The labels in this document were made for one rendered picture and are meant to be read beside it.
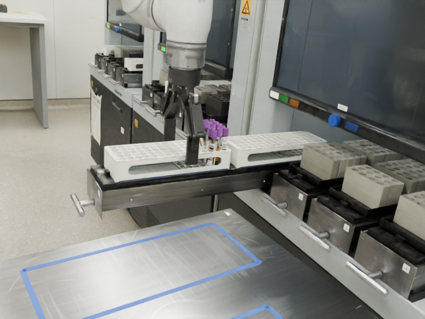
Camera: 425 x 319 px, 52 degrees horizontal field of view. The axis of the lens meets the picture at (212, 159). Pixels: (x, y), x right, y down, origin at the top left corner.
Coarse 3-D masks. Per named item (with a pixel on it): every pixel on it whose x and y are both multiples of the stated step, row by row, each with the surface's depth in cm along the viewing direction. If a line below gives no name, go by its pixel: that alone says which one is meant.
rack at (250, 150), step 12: (288, 132) 128; (300, 132) 129; (228, 144) 114; (240, 144) 114; (252, 144) 116; (264, 144) 116; (276, 144) 118; (288, 144) 118; (300, 144) 119; (240, 156) 111; (252, 156) 123; (264, 156) 124; (276, 156) 125; (288, 156) 121; (300, 156) 121
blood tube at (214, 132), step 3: (213, 129) 106; (213, 132) 105; (216, 132) 105; (213, 135) 105; (216, 135) 105; (213, 138) 105; (216, 138) 106; (213, 141) 106; (210, 144) 106; (213, 144) 106; (210, 147) 106; (213, 147) 106; (210, 150) 107; (213, 150) 107; (207, 159) 108; (210, 159) 108; (207, 162) 108; (210, 162) 108; (207, 165) 108; (210, 165) 108
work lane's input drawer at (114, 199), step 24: (96, 168) 102; (240, 168) 111; (264, 168) 115; (288, 168) 118; (96, 192) 98; (120, 192) 96; (144, 192) 99; (168, 192) 102; (192, 192) 106; (216, 192) 109
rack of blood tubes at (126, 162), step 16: (128, 144) 106; (144, 144) 107; (160, 144) 108; (176, 144) 109; (112, 160) 97; (128, 160) 96; (144, 160) 98; (160, 160) 100; (176, 160) 102; (224, 160) 109; (112, 176) 99; (128, 176) 98; (144, 176) 100
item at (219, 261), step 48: (96, 240) 74; (144, 240) 75; (192, 240) 77; (240, 240) 78; (0, 288) 60; (48, 288) 61; (96, 288) 62; (144, 288) 63; (192, 288) 64; (240, 288) 66; (288, 288) 67; (336, 288) 68
